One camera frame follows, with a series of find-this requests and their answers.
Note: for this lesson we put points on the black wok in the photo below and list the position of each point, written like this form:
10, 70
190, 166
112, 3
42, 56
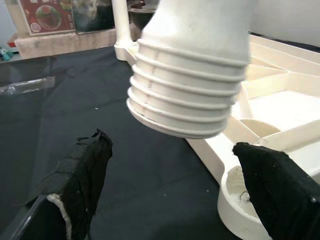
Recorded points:
140, 20

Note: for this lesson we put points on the white plastic children tabletop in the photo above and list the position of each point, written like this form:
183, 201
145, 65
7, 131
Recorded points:
275, 112

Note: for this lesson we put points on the black tablecloth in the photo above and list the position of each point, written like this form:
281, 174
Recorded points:
100, 100

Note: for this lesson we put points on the glossy black bag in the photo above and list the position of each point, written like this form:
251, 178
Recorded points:
92, 17

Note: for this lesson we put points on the white plastic table leg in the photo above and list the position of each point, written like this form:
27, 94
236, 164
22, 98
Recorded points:
122, 25
190, 75

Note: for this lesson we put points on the clear tape strip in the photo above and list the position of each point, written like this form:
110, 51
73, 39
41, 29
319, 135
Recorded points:
25, 86

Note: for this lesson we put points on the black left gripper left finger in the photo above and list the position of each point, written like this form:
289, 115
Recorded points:
75, 180

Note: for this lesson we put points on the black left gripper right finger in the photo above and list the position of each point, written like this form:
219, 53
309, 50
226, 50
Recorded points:
280, 190

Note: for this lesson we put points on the broom with teal head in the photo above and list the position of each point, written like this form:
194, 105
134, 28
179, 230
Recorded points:
6, 55

